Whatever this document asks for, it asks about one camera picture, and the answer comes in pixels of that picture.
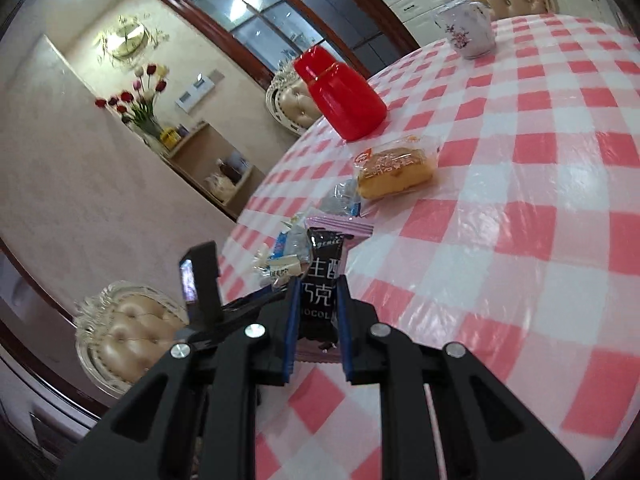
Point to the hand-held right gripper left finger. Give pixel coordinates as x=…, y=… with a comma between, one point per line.
x=289, y=325

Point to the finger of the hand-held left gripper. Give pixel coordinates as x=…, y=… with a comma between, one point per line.
x=250, y=307

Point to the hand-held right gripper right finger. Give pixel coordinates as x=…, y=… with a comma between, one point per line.
x=345, y=330

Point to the black chocolate packet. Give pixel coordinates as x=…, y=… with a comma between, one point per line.
x=320, y=280

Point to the small clear nut packet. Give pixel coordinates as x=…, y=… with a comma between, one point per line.
x=285, y=269

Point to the blue cartoon snack packet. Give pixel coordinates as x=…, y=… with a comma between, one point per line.
x=289, y=242

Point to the black and lilac snack packet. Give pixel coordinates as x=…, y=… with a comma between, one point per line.
x=340, y=226

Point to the clear plastic bag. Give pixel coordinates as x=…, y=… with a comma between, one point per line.
x=220, y=186

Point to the brown bottle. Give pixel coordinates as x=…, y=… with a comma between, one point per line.
x=227, y=170

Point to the silver blue snack packet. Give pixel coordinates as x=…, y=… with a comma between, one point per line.
x=342, y=197

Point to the yellow box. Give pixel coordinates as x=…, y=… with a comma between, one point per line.
x=170, y=136

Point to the orange printed cake packet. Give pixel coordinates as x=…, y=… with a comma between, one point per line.
x=395, y=167

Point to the vase of tulips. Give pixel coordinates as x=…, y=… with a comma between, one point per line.
x=142, y=105

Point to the pink checked tablecloth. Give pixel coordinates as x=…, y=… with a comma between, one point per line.
x=500, y=210

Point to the ornate cream chair back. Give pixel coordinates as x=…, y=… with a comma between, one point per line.
x=295, y=100

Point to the red thermos jug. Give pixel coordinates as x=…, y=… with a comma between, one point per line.
x=345, y=100

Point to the white floral teapot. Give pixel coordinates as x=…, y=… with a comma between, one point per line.
x=467, y=27

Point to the wooden wall shelf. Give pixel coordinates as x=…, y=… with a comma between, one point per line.
x=200, y=165

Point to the white wall switch panel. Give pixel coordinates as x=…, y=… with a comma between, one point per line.
x=197, y=90

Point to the gold wall clock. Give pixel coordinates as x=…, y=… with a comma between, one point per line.
x=127, y=40

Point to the wooden door frame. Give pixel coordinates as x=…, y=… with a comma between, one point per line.
x=200, y=15

